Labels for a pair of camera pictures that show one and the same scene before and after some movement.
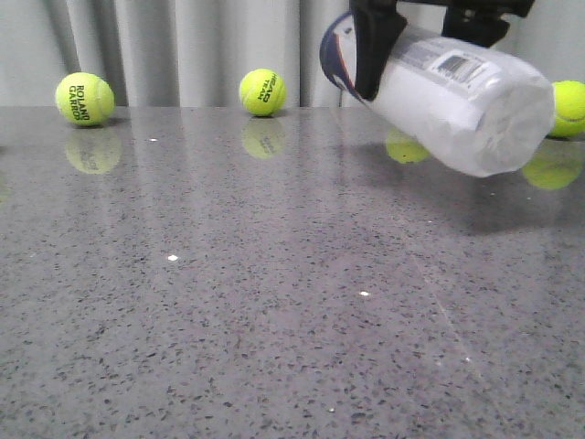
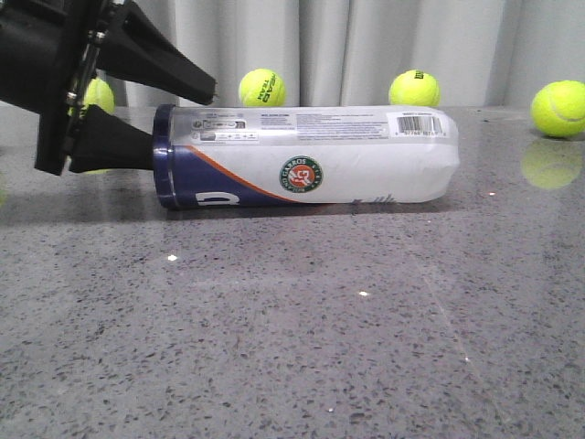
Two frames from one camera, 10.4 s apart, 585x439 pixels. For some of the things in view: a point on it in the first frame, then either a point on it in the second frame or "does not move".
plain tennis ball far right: x=569 y=109 does not move
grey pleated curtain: x=195 y=53 does not move
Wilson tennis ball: x=405 y=148 -> x=414 y=87
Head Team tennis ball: x=262 y=92 does not move
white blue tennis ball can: x=491 y=107 -> x=214 y=155
